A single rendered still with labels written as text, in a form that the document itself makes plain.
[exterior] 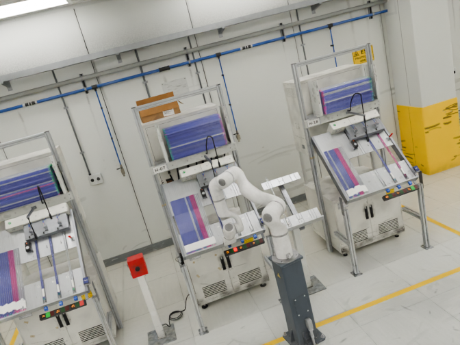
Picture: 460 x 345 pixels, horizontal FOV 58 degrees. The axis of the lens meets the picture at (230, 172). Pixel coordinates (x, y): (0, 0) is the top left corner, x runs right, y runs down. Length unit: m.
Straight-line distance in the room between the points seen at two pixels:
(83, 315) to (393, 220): 2.98
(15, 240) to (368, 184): 2.97
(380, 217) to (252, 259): 1.32
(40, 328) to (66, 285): 0.60
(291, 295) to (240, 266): 0.91
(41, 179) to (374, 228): 3.03
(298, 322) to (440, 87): 3.70
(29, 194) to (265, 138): 2.92
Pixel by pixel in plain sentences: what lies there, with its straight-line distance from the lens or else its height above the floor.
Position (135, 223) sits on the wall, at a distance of 5.32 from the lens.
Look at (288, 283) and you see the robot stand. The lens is 3.04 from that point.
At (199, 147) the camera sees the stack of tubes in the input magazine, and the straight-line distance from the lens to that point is 3.60.
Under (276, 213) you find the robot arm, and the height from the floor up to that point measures 1.08.
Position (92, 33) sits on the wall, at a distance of 5.03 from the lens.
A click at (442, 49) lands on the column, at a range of 5.86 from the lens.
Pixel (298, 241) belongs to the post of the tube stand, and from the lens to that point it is 3.69.
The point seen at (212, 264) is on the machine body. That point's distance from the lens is 3.80.
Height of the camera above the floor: 2.18
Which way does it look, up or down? 16 degrees down
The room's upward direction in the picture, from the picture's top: 15 degrees counter-clockwise
